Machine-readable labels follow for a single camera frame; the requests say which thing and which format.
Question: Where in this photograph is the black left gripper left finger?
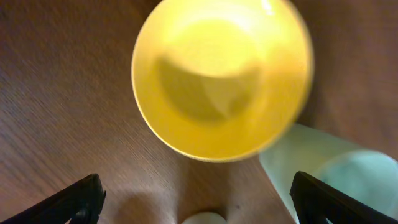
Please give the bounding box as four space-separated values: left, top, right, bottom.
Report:
1 174 106 224

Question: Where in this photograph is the mint green cup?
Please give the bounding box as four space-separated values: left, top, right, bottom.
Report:
259 124 397 222

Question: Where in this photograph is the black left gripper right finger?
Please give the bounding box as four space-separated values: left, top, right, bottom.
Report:
290 171 397 224

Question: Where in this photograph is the yellow small bowl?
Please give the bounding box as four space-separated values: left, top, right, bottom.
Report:
131 0 314 162

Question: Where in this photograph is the grey translucent cup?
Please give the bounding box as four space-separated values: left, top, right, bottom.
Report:
182 212 227 224

